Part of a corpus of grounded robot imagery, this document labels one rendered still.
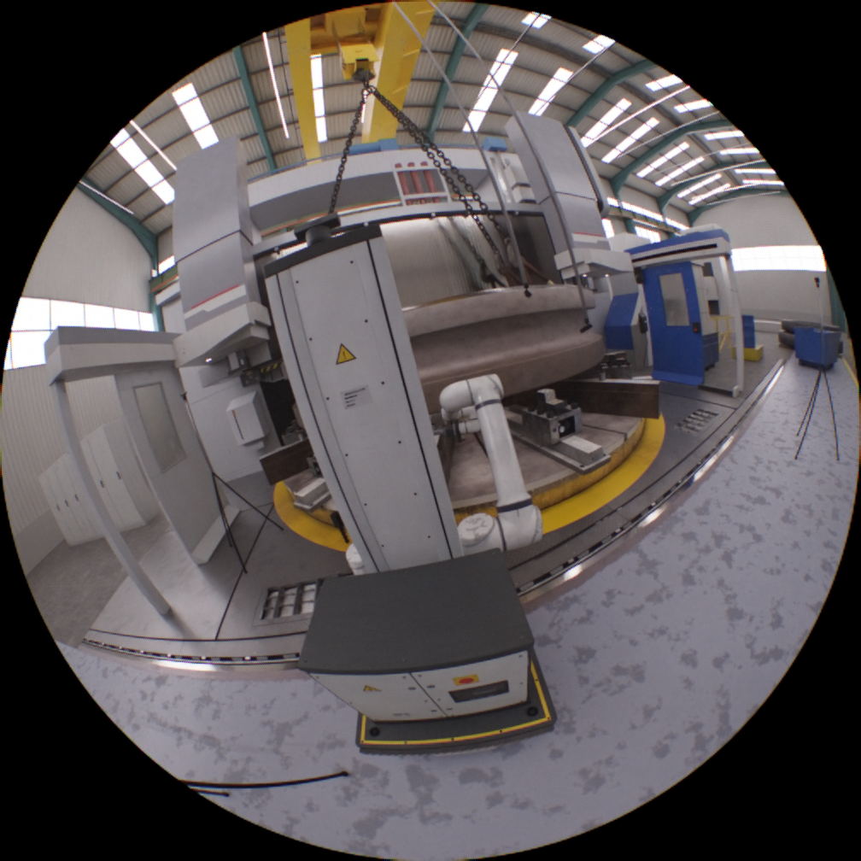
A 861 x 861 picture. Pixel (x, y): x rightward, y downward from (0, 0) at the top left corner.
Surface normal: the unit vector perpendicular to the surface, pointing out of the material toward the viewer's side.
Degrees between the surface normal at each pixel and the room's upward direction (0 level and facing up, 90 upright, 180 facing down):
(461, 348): 90
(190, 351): 90
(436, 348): 90
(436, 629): 0
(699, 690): 0
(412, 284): 90
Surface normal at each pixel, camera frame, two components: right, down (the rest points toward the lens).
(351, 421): 0.04, 0.29
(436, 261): 0.26, 0.23
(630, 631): -0.24, -0.93
